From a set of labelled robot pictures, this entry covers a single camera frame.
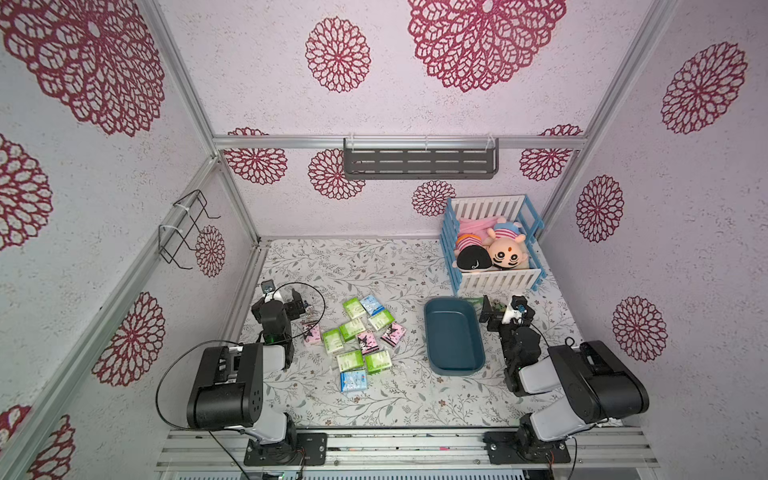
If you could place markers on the grey wall shelf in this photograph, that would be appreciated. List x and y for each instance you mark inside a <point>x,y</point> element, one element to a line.
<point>421,163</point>

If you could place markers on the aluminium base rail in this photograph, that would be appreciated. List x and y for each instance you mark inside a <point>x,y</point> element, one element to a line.
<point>420,448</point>

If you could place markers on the black wire wall rack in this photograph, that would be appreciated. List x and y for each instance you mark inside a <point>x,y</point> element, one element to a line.
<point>172,237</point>

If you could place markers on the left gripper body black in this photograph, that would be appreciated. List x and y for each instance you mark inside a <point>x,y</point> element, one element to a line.
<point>298,306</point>

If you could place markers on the teal storage box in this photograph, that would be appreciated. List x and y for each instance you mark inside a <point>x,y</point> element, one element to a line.
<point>453,339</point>

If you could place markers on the green tissue pack top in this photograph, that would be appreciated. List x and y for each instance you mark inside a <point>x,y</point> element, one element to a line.
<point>354,309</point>

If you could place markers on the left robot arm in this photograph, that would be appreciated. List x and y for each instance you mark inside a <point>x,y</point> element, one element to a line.
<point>228,390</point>

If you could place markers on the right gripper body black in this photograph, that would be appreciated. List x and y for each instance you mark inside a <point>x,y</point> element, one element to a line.
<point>495,314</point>

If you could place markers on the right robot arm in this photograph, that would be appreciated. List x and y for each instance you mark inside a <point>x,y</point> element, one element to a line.
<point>597,386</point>

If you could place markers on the blue white toy crib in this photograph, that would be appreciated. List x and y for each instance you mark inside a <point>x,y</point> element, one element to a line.
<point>516,208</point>

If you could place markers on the blue tissue pack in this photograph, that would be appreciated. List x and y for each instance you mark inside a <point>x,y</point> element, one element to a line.
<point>353,381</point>
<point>371,305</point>

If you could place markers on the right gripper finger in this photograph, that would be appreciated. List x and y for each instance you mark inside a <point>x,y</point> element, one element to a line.
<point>518,302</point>
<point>487,310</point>

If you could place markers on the pink plush doll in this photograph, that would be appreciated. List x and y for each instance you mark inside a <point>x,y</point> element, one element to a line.
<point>471,247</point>

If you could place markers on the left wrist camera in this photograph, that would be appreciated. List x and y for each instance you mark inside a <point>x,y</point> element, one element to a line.
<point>270,291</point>

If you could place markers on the blue tissue pack bottom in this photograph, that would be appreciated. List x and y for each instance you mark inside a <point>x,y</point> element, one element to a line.
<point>353,381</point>

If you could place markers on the pink tissue pack left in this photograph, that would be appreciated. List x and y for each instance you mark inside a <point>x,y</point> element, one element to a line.
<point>312,336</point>

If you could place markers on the pink kuromi pack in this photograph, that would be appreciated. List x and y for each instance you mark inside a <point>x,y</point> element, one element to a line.
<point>368,343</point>
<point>394,334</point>

